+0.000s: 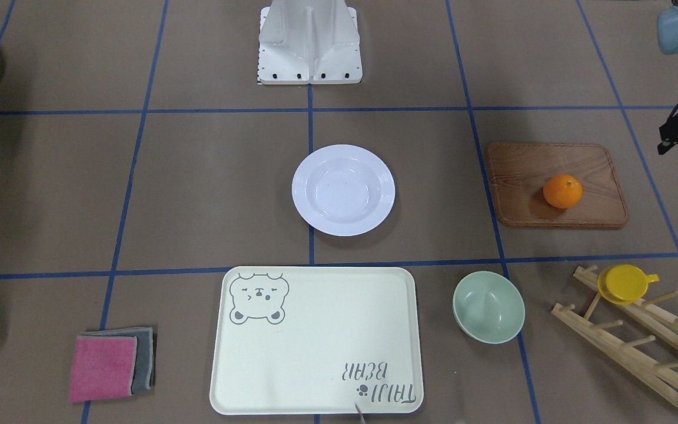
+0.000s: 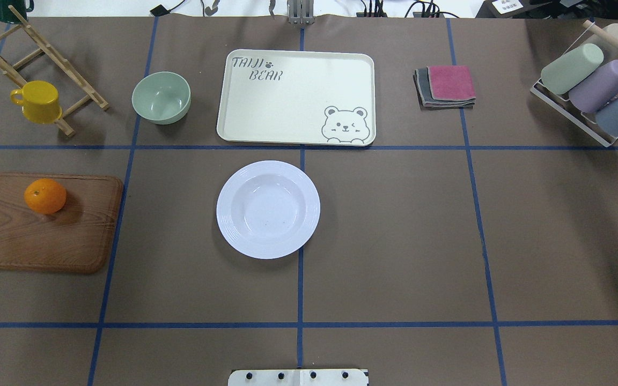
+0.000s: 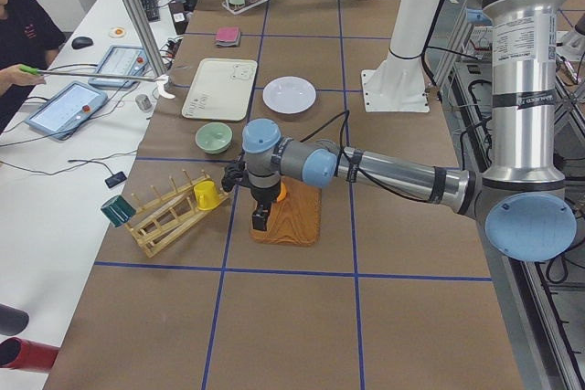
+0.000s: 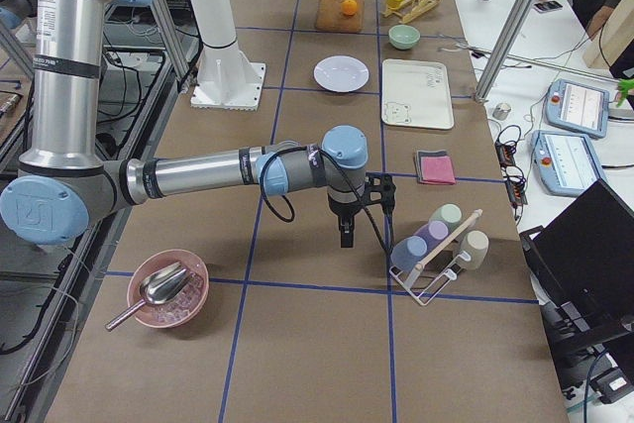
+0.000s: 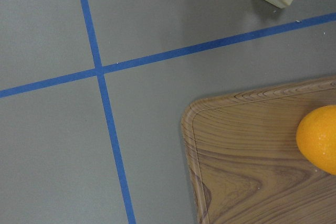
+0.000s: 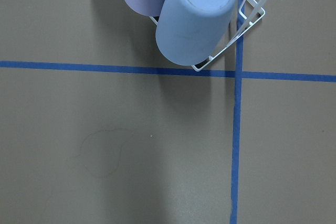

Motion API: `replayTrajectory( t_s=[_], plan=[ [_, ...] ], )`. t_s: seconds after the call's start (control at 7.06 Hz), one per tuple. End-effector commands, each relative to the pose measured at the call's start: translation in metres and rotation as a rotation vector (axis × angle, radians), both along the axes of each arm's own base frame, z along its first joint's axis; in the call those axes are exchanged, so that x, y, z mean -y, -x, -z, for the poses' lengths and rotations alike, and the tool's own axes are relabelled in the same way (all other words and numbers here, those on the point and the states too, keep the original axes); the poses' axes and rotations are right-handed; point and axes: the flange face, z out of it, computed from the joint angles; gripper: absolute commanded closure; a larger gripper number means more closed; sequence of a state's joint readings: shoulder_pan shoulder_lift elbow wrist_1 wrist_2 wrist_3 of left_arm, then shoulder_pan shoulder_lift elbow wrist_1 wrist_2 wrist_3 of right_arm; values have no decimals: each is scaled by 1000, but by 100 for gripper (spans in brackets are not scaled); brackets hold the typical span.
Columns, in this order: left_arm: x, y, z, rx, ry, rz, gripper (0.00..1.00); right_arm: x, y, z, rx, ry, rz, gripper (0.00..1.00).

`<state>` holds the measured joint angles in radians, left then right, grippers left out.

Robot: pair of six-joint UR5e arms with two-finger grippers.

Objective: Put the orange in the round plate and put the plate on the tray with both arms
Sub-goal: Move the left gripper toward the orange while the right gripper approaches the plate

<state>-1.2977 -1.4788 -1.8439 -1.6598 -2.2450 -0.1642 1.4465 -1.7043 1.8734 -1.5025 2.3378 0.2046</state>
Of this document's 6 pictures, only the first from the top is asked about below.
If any orange fruit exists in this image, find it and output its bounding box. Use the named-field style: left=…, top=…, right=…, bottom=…
left=543, top=174, right=584, bottom=210

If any white round plate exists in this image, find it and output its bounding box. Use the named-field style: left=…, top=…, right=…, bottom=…
left=291, top=144, right=396, bottom=237

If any cream bear serving tray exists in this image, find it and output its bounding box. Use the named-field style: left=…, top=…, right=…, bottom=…
left=209, top=266, right=424, bottom=415

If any brown wooden cutting board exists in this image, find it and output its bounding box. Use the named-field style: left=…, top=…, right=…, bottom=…
left=484, top=142, right=630, bottom=229

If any yellow mug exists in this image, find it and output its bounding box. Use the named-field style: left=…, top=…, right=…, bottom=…
left=596, top=264, right=660, bottom=305

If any light green bowl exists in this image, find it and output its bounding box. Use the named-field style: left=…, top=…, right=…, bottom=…
left=452, top=271, right=526, bottom=345

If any grey cleaning cloth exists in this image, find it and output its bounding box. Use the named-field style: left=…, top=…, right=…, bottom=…
left=78, top=327, right=154, bottom=396

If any pink cleaning cloth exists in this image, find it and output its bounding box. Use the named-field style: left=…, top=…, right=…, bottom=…
left=68, top=336, right=138, bottom=403

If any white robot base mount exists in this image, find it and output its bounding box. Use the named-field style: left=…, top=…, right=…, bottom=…
left=257, top=1, right=363, bottom=85

